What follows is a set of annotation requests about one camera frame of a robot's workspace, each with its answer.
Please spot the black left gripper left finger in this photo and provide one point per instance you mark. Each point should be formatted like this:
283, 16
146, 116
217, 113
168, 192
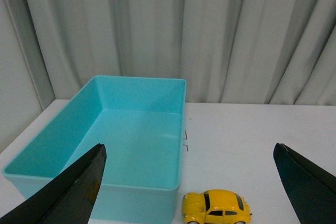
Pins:
69, 197

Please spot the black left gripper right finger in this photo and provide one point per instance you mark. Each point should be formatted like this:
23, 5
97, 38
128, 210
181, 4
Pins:
310, 188

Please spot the yellow beetle toy car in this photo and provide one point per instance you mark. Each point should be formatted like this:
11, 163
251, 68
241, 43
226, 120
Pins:
215, 206

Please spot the light blue plastic bin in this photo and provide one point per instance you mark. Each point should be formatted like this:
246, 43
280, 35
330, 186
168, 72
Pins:
140, 121

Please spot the grey pleated curtain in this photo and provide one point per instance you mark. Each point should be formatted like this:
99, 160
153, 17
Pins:
228, 51

